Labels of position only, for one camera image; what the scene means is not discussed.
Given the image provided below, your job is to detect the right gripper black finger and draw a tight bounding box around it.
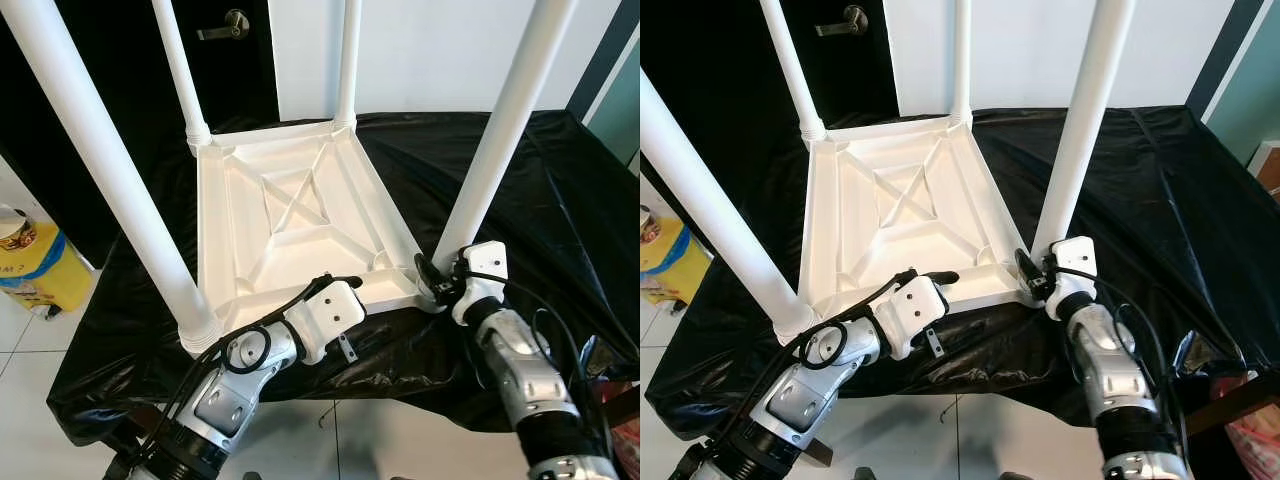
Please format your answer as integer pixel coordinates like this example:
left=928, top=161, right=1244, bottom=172
left=413, top=252, right=451, bottom=301
left=1015, top=248, right=1046, bottom=296

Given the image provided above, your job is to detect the white plastic table top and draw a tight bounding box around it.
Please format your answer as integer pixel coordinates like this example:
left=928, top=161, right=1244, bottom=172
left=180, top=118, right=446, bottom=356
left=775, top=113, right=1041, bottom=346

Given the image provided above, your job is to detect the white plastic table leg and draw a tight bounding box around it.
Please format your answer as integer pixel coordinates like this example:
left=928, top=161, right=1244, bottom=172
left=760, top=0, right=828, bottom=146
left=432, top=0, right=579, bottom=276
left=640, top=65, right=816, bottom=346
left=0, top=0, right=223, bottom=353
left=950, top=0, right=974, bottom=126
left=333, top=0, right=363, bottom=129
left=150, top=0, right=213, bottom=153
left=1030, top=0, right=1138, bottom=261

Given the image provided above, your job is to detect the black plastic table cover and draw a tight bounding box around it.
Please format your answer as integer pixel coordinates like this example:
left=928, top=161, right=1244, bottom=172
left=645, top=105, right=1280, bottom=441
left=48, top=108, right=641, bottom=446

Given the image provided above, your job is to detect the black door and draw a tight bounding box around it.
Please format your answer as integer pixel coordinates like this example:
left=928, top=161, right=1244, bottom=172
left=640, top=0, right=899, bottom=231
left=0, top=0, right=281, bottom=266

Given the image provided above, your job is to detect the yellow container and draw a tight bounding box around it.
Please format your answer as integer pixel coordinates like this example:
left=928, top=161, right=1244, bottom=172
left=0, top=225, right=96, bottom=316
left=640, top=215, right=713, bottom=301

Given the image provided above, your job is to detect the red plastic bag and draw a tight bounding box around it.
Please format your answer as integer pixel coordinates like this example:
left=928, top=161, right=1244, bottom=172
left=1215, top=375, right=1280, bottom=480
left=610, top=410, right=641, bottom=471

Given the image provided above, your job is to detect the brown white cardboard box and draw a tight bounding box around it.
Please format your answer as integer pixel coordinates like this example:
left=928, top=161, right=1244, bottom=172
left=1250, top=140, right=1280, bottom=201

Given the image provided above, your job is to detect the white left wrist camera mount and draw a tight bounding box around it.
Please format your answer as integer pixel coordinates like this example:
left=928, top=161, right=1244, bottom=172
left=875, top=275, right=949, bottom=361
left=283, top=278, right=366, bottom=366

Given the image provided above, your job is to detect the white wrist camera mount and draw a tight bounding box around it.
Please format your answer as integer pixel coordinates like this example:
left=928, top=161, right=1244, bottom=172
left=450, top=242, right=508, bottom=326
left=875, top=275, right=949, bottom=361
left=1045, top=237, right=1098, bottom=321
left=283, top=278, right=366, bottom=366

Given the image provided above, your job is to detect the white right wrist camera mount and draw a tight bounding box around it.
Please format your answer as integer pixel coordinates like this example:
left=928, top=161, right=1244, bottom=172
left=1045, top=237, right=1098, bottom=321
left=450, top=242, right=508, bottom=326

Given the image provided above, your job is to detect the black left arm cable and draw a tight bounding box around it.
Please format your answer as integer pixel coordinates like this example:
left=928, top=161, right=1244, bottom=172
left=140, top=272, right=336, bottom=471
left=700, top=268, right=919, bottom=471

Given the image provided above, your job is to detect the metal door handle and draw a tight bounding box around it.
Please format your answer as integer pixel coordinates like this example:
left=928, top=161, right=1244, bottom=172
left=197, top=10, right=251, bottom=41
left=815, top=5, right=869, bottom=38

